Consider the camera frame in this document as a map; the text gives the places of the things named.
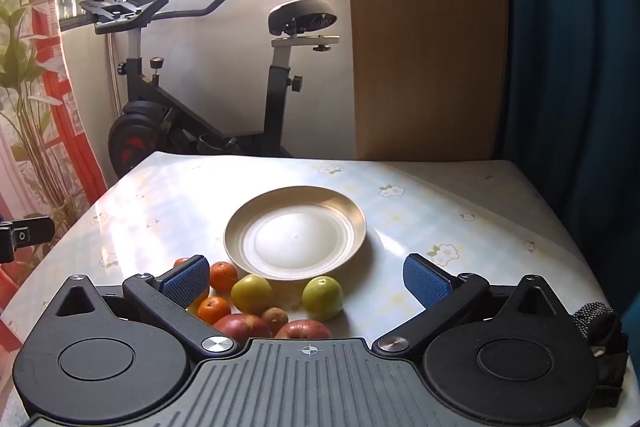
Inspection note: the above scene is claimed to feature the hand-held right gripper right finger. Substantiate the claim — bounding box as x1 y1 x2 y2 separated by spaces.
372 253 572 358

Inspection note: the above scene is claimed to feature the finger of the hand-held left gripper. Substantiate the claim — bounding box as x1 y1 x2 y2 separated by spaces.
0 216 55 264

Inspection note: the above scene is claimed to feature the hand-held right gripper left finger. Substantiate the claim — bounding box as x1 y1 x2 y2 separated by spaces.
52 255 241 360

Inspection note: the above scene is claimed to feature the green lime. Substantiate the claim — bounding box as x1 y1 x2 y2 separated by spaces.
301 276 346 322
230 274 275 315

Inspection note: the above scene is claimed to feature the dark red apple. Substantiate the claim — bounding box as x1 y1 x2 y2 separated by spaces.
212 313 273 343

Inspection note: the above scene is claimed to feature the brown kiwi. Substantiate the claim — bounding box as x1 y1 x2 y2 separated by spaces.
261 307 290 337

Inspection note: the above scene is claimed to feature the cream round plate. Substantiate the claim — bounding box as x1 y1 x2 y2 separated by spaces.
223 185 367 283

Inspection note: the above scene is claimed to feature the large red apple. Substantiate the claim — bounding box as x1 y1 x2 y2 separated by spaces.
274 319 332 340

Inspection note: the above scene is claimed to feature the black exercise bike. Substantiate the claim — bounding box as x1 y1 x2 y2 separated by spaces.
59 0 341 180

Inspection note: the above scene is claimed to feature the wooden board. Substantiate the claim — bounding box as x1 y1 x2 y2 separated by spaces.
342 0 511 162

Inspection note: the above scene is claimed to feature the dark blue curtain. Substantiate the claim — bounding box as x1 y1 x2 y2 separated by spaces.
500 0 640 293

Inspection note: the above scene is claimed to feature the metal wall pipe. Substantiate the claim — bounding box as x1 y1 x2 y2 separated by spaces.
104 0 121 118

